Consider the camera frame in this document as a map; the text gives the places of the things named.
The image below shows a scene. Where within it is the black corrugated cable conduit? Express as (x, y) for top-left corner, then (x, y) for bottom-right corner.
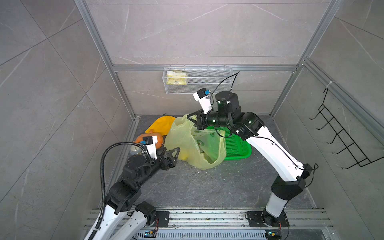
(94, 141), (148, 223)

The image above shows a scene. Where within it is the grey alarm clock gold stand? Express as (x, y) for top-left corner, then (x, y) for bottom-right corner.
(129, 145), (143, 156)

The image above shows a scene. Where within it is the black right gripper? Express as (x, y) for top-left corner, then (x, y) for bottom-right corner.
(187, 109), (231, 131)

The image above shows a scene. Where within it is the orange plush toy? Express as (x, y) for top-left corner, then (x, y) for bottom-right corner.
(135, 132), (164, 149)

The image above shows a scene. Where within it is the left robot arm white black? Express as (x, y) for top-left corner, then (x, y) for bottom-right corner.
(85, 142), (181, 240)

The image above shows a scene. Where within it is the white wire wall basket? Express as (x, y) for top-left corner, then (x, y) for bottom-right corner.
(162, 66), (237, 95)

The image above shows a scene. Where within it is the metal base rail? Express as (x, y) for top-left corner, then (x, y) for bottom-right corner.
(85, 208), (334, 240)

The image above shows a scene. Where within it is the black wire wall hook rack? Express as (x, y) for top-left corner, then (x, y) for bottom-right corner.
(309, 88), (384, 170)

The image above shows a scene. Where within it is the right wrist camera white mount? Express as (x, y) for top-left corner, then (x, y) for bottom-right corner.
(193, 88), (213, 114)

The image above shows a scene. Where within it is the green plastic basket tray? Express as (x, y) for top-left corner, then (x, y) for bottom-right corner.
(203, 127), (252, 164)

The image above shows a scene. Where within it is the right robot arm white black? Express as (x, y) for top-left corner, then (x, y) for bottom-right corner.
(187, 88), (317, 227)

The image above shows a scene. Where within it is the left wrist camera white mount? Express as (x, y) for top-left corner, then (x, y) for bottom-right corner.
(140, 136), (158, 160)

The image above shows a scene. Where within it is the yellow-white packet in basket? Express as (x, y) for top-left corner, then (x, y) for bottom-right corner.
(166, 70), (189, 85)

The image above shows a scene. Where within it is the yellow fabric hat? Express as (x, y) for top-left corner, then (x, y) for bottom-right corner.
(145, 116), (176, 136)

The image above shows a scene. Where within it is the yellow-green plastic bag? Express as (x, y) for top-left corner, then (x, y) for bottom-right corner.
(165, 116), (227, 170)

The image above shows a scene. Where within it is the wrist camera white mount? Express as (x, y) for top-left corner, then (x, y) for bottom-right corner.
(193, 88), (213, 114)
(140, 136), (158, 160)

